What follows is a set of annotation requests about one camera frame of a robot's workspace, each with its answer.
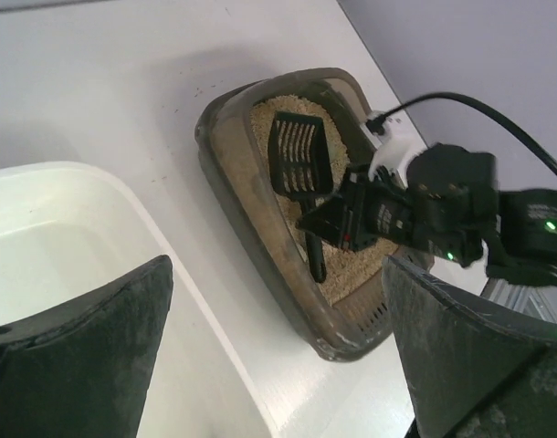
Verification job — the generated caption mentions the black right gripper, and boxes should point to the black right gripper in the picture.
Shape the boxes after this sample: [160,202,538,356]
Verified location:
[296,168,442,254]

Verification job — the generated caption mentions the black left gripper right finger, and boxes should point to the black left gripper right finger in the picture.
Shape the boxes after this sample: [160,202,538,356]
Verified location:
[382,257,557,437]

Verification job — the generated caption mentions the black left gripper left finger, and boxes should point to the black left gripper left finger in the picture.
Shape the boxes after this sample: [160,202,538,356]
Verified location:
[0,255,173,437]

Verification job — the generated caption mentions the black slotted litter scoop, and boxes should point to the black slotted litter scoop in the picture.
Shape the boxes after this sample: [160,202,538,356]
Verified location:
[267,111,334,283]

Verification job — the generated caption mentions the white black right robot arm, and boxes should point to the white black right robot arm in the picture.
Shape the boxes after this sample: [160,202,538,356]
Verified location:
[297,143,557,287]

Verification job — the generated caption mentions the white plastic waste tray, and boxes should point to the white plastic waste tray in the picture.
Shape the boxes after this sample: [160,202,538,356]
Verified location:
[0,162,278,437]

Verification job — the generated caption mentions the black right camera cable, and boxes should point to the black right camera cable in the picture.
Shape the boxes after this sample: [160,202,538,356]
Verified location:
[367,92,557,193]

